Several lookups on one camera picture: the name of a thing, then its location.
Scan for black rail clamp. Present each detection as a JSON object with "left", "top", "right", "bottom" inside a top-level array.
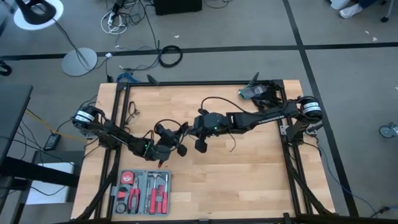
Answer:
[
  {"left": 146, "top": 73, "right": 161, "bottom": 86},
  {"left": 248, "top": 71, "right": 261, "bottom": 87}
]

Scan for black desk top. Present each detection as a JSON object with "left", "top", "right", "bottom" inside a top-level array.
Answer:
[{"left": 0, "top": 84, "right": 34, "bottom": 164}]

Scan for black power adapter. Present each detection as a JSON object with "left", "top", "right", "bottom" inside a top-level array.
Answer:
[{"left": 42, "top": 133, "right": 62, "bottom": 152}]

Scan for steel claw hammer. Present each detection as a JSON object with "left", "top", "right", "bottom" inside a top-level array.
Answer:
[{"left": 146, "top": 172, "right": 160, "bottom": 215}]

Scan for white power strip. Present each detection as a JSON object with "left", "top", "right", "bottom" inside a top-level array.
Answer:
[{"left": 100, "top": 8, "right": 129, "bottom": 35}]

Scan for red tape measure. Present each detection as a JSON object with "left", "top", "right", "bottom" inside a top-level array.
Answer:
[{"left": 120, "top": 170, "right": 136, "bottom": 185}]

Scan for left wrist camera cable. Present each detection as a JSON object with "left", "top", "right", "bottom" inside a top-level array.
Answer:
[{"left": 153, "top": 118, "right": 184, "bottom": 134}]

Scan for black floor beam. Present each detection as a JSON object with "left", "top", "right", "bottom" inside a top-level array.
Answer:
[{"left": 0, "top": 156, "right": 81, "bottom": 189}]

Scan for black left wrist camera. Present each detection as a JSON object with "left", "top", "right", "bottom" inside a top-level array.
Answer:
[{"left": 155, "top": 124, "right": 177, "bottom": 141}]

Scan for blue floor cable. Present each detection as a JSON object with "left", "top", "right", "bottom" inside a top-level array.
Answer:
[{"left": 315, "top": 144, "right": 380, "bottom": 217}]

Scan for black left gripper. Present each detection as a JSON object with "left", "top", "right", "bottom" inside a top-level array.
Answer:
[{"left": 150, "top": 138, "right": 188, "bottom": 162}]

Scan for black floor box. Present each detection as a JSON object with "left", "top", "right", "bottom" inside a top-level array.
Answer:
[{"left": 153, "top": 0, "right": 203, "bottom": 16}]

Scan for pink-handled pliers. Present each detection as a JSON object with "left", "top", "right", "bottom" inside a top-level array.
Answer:
[{"left": 127, "top": 179, "right": 141, "bottom": 215}]

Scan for yellow floor cable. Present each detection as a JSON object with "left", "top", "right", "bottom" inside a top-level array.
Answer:
[{"left": 24, "top": 108, "right": 90, "bottom": 143}]

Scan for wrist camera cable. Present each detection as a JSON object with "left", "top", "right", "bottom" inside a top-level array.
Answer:
[
  {"left": 153, "top": 118, "right": 184, "bottom": 134},
  {"left": 200, "top": 96, "right": 249, "bottom": 114}
]

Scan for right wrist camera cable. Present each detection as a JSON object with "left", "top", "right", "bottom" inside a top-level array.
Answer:
[{"left": 200, "top": 96, "right": 249, "bottom": 114}]

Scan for white floor box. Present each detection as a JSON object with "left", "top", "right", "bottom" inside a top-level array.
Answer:
[{"left": 25, "top": 161, "right": 76, "bottom": 206}]

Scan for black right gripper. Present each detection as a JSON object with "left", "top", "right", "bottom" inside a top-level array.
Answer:
[{"left": 185, "top": 112, "right": 230, "bottom": 154}]

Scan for thin black lamp pole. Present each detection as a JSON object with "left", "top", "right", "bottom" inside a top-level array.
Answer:
[{"left": 51, "top": 17, "right": 91, "bottom": 70}]

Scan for black chair base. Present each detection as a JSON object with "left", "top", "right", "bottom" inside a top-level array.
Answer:
[{"left": 0, "top": 58, "right": 13, "bottom": 77}]

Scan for grey round lamp base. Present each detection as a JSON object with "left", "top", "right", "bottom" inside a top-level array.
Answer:
[{"left": 60, "top": 47, "right": 98, "bottom": 78}]

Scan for grey plastic tray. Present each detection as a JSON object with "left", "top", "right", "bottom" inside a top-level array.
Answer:
[{"left": 111, "top": 169, "right": 172, "bottom": 217}]

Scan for white ring light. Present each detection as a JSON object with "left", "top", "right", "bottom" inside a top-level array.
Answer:
[{"left": 13, "top": 0, "right": 65, "bottom": 31}]

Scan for black table edge rail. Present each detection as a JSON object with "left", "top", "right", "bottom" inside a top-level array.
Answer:
[{"left": 116, "top": 80, "right": 284, "bottom": 88}]

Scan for pink-handled screwdriver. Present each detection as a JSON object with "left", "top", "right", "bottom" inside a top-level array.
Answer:
[{"left": 161, "top": 174, "right": 169, "bottom": 215}]

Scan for blue cable bundle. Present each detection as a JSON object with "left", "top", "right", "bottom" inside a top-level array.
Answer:
[{"left": 116, "top": 71, "right": 135, "bottom": 84}]

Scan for long black cord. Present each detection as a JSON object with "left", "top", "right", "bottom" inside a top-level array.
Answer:
[{"left": 228, "top": 132, "right": 238, "bottom": 153}]

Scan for grey caster wheel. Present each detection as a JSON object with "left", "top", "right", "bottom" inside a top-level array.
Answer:
[{"left": 378, "top": 121, "right": 398, "bottom": 139}]

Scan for black aluminium side rail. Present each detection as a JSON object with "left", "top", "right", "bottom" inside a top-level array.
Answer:
[
  {"left": 276, "top": 80, "right": 335, "bottom": 217},
  {"left": 74, "top": 82, "right": 131, "bottom": 220}
]

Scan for black coiled floor cable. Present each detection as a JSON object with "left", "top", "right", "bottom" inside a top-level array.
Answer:
[{"left": 157, "top": 45, "right": 184, "bottom": 68}]

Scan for thin black looped cable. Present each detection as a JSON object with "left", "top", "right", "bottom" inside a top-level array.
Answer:
[{"left": 125, "top": 100, "right": 141, "bottom": 126}]

